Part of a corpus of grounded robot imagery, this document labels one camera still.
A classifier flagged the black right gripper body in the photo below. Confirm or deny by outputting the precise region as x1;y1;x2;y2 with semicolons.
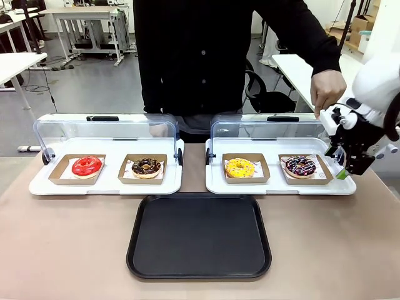
331;116;386;159

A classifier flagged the person's left forearm black sleeve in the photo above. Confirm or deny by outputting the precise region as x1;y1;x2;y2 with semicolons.
296;18;342;76

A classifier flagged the dark donut with white stripes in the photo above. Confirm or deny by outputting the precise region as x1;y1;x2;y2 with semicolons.
283;155;318;179

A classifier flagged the brown cardboard donut tray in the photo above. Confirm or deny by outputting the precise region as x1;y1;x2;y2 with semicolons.
117;153;168;185
278;153;334;186
222;152;271;184
48;154;107;186

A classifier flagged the yellow glazed sprinkled donut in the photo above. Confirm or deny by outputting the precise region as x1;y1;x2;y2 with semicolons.
224;157;257;179

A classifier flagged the black rectangular serving tray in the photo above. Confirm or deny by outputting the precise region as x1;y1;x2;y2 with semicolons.
126;192;273;280

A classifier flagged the chocolate glazed sprinkled donut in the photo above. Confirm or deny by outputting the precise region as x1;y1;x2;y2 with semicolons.
131;157;164;179

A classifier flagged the red glazed donut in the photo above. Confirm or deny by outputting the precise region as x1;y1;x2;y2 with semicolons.
71;155;104;180

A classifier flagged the person's left hand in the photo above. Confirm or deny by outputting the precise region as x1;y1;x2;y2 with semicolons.
310;69;348;120

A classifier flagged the person's right hand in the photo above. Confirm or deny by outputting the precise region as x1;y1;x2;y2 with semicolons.
149;122;170;138

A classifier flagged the white printed paper liner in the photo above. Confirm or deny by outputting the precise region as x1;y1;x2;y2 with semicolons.
225;160;263;179
122;160;165;180
280;154;328;181
59;157;106;181

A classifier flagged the clear display case lid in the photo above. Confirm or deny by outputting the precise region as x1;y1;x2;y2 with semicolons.
205;112;346;166
32;112;184;167

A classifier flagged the white display case base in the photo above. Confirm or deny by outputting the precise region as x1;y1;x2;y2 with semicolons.
205;137;358;196
28;137;184;196

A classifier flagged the black office chair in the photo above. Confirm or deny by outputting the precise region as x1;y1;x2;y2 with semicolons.
243;58;297;114

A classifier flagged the white office table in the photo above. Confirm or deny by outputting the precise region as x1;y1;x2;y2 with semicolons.
271;53;365;113
0;51;48;112

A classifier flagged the brown cardboard box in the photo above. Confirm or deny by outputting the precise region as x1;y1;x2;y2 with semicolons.
349;14;377;45

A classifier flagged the black tripod pole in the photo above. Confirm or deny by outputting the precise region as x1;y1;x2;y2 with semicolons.
338;0;359;49

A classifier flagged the person in black cardigan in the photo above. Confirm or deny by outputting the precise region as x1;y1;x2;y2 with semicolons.
132;0;342;144

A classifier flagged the white height-adjustable desk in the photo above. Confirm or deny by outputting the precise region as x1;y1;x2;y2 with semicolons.
37;6;129;67

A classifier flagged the black stand pole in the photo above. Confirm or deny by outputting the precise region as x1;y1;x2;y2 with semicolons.
19;0;43;55

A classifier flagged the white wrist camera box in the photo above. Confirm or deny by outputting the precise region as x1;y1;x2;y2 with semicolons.
319;107;342;136

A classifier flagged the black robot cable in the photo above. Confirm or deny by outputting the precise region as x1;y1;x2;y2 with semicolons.
382;92;400;143

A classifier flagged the black floor cable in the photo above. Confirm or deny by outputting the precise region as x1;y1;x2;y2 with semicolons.
24;67;60;113

